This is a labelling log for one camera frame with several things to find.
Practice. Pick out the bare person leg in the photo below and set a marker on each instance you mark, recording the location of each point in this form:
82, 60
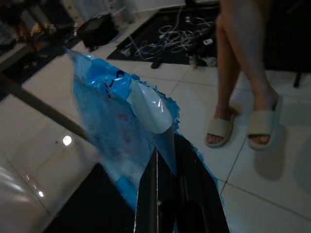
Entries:
228, 72
252, 60

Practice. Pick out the black bag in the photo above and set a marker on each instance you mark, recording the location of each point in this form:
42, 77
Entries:
98, 31

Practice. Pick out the beige slide slipper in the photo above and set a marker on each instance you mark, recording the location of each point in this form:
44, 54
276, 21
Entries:
219, 132
263, 126

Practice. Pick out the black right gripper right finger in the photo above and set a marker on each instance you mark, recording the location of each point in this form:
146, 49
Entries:
196, 184

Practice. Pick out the blue plastic bag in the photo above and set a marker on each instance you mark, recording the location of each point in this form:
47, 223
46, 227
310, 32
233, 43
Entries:
109, 116

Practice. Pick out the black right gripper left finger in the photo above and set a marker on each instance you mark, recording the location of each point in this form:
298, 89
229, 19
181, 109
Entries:
147, 194

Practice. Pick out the white power adapter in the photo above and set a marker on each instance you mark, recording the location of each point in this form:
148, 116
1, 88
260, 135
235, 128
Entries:
208, 42

